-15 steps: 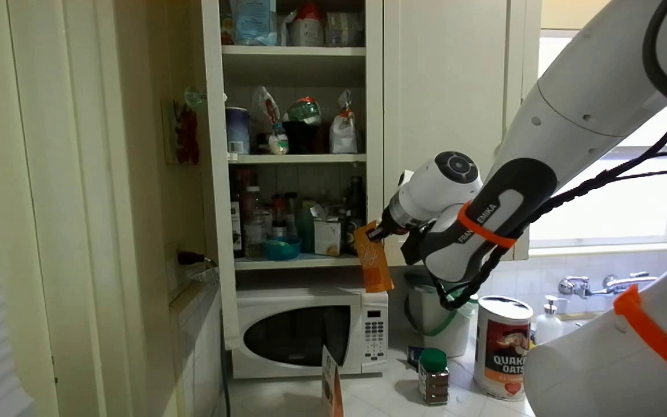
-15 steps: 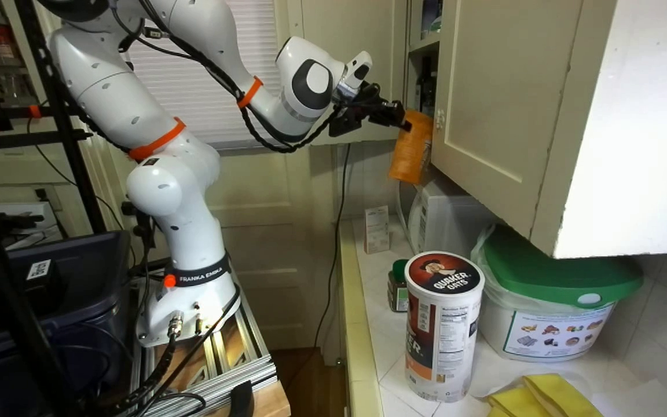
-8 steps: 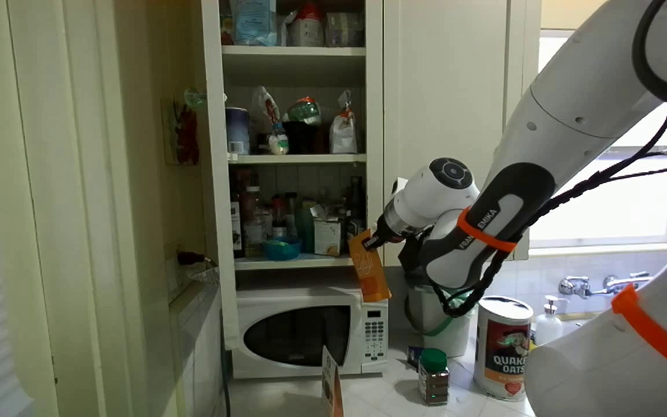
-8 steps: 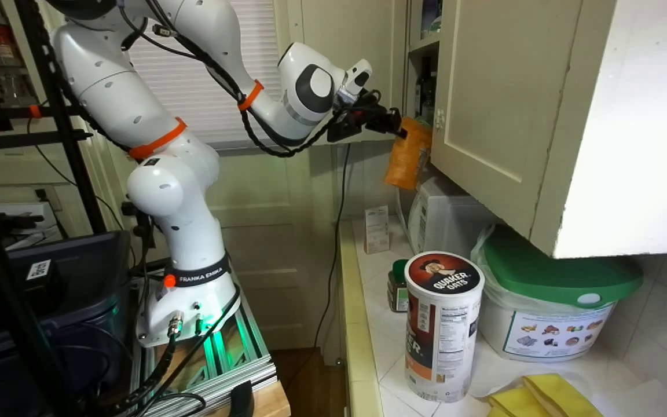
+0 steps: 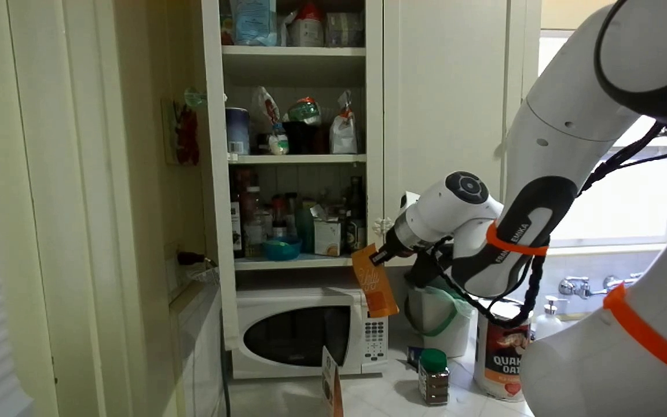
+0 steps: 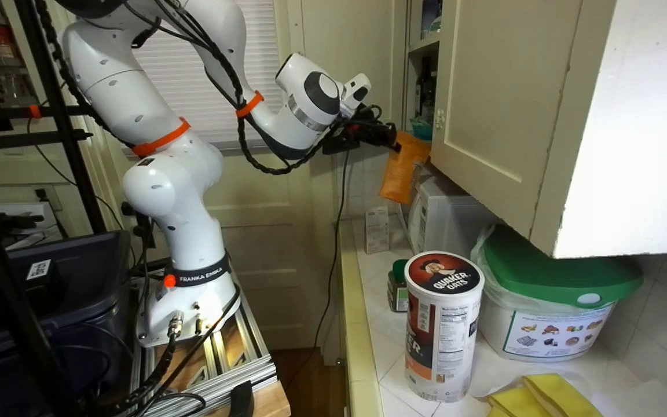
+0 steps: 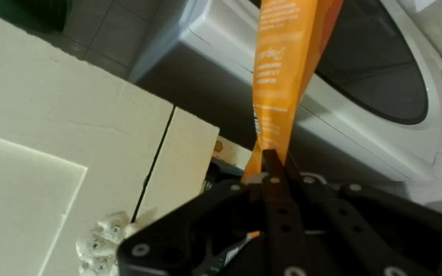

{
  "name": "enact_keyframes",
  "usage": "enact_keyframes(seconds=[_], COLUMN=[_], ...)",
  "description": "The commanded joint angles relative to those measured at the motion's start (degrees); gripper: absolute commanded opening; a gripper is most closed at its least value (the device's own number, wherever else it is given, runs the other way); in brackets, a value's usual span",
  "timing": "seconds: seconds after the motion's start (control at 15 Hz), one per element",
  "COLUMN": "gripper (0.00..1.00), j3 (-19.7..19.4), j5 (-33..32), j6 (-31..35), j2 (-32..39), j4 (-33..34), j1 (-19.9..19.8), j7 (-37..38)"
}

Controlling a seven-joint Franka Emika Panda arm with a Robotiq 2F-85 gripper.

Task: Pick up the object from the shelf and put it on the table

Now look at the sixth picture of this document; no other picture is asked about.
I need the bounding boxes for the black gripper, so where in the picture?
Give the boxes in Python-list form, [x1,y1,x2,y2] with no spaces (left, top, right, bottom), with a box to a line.
[319,105,403,157]

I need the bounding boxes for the orange foil bag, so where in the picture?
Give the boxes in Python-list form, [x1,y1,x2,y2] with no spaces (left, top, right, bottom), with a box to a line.
[378,128,433,206]

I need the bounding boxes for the green coffee filter bag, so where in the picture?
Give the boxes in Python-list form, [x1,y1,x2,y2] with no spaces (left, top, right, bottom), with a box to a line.
[411,113,436,145]

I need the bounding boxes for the cream cabinet door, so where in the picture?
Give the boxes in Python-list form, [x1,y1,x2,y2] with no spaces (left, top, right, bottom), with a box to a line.
[429,0,585,241]

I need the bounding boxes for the small green-lidded jar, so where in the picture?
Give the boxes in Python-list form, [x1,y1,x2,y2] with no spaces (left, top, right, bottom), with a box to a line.
[386,258,411,316]

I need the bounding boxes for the white panel door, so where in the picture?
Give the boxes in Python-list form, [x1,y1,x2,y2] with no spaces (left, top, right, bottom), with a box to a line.
[202,146,352,352]

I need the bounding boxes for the cylindrical oats canister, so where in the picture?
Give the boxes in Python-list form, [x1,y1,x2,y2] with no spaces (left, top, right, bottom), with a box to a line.
[403,249,487,403]

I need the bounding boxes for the white window blind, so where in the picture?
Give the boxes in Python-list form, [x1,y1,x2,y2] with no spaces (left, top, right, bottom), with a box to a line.
[128,0,290,146]

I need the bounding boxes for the green container lid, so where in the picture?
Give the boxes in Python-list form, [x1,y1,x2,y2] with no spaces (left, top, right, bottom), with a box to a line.
[477,228,643,311]

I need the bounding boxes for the clear plastic storage container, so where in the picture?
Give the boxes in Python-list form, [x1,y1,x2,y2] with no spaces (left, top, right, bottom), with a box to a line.
[477,281,619,366]

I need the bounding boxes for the yellow cloth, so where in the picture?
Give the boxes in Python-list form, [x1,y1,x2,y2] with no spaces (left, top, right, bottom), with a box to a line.
[483,372,607,417]

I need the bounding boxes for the black metal rack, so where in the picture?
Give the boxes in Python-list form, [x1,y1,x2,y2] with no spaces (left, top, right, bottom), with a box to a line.
[0,0,109,234]

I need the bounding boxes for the dark storage bin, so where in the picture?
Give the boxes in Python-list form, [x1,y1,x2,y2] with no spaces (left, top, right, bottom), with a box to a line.
[0,229,139,417]

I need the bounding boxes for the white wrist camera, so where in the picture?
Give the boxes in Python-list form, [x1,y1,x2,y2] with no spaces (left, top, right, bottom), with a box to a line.
[341,72,372,119]

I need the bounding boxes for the hanging black cable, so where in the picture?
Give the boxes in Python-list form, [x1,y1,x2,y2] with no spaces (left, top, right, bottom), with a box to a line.
[313,149,352,350]

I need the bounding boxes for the narrow orange arm strap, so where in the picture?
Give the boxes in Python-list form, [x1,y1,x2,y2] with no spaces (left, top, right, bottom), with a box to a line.
[234,91,267,121]

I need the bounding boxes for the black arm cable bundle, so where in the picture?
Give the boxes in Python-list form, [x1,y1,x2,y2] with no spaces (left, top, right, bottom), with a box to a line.
[146,0,348,178]

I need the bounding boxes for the wide orange arm strap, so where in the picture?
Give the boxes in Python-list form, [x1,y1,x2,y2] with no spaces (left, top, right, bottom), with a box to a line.
[129,116,195,161]

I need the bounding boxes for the cream wall cabinet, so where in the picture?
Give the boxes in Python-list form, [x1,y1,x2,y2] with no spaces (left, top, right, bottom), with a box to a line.
[401,0,667,262]

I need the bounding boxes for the aluminium profile base frame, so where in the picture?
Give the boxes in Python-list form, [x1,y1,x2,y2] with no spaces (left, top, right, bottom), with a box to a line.
[128,293,283,417]

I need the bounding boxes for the black base cables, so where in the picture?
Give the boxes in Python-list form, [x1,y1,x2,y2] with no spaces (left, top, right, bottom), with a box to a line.
[116,293,245,417]

